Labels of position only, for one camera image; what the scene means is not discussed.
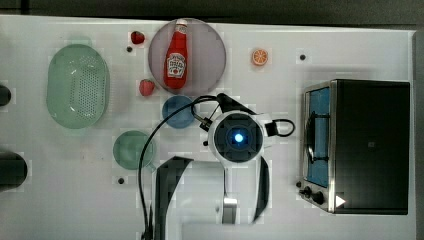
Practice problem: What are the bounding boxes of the large black pot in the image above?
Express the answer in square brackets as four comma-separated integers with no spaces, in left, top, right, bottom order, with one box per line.
[0,152,28,192]

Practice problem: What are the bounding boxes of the pink red strawberry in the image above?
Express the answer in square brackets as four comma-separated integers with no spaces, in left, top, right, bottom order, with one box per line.
[139,79,155,97]

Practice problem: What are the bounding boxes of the grey round plate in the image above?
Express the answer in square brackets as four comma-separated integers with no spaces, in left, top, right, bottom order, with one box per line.
[148,18,226,97]

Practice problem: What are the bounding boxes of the orange slice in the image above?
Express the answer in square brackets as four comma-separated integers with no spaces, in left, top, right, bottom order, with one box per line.
[251,49,268,66]

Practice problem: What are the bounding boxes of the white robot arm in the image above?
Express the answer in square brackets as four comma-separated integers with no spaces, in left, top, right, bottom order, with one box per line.
[150,110,271,240]

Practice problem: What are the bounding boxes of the dark red strawberry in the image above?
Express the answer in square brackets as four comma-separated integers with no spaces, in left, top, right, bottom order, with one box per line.
[130,31,145,44]

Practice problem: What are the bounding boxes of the green perforated colander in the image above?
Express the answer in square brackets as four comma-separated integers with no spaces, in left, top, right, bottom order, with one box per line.
[46,40,110,129]

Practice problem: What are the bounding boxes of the small black pot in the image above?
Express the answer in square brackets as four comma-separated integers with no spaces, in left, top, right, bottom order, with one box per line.
[0,85,12,106]

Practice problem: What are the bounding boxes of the red ketchup bottle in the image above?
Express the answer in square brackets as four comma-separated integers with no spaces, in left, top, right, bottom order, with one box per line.
[164,19,188,89]

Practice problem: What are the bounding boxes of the blue bowl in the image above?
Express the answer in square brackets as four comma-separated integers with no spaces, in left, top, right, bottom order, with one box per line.
[161,95,198,130]

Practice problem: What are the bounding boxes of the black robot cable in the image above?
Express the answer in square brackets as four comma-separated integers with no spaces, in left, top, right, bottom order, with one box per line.
[137,93,296,240]

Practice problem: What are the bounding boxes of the green mug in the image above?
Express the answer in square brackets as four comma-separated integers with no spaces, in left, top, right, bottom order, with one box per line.
[113,130,156,170]

